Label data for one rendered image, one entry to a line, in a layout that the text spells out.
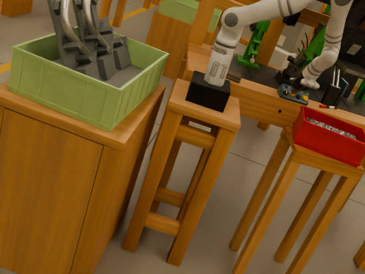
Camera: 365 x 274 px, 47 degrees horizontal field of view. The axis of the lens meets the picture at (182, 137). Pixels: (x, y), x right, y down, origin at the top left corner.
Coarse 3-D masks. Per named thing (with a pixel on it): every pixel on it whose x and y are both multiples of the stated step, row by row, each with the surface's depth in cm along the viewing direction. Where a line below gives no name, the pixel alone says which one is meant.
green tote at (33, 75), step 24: (24, 48) 152; (48, 48) 169; (144, 48) 197; (24, 72) 148; (48, 72) 146; (72, 72) 143; (144, 72) 164; (24, 96) 152; (48, 96) 149; (72, 96) 147; (96, 96) 145; (120, 96) 145; (144, 96) 181; (96, 120) 149; (120, 120) 156
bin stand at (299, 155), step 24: (288, 144) 208; (288, 168) 191; (336, 168) 190; (360, 168) 191; (264, 192) 221; (312, 192) 222; (336, 192) 199; (264, 216) 204; (240, 240) 236; (288, 240) 236; (312, 240) 210; (240, 264) 218
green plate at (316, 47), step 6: (324, 30) 224; (318, 36) 227; (312, 42) 230; (318, 42) 223; (306, 48) 233; (312, 48) 226; (318, 48) 222; (306, 54) 229; (312, 54) 224; (318, 54) 225
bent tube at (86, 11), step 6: (84, 0) 160; (90, 0) 162; (84, 6) 160; (84, 12) 160; (90, 12) 161; (84, 18) 161; (90, 18) 161; (90, 24) 162; (90, 30) 164; (96, 30) 166; (102, 42) 173
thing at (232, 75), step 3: (228, 72) 210; (231, 72) 212; (234, 72) 214; (228, 75) 210; (231, 75) 210; (234, 75) 210; (237, 75) 211; (240, 75) 213; (228, 78) 210; (231, 78) 210; (234, 78) 210; (237, 78) 210; (240, 78) 214; (234, 81) 210; (237, 81) 210
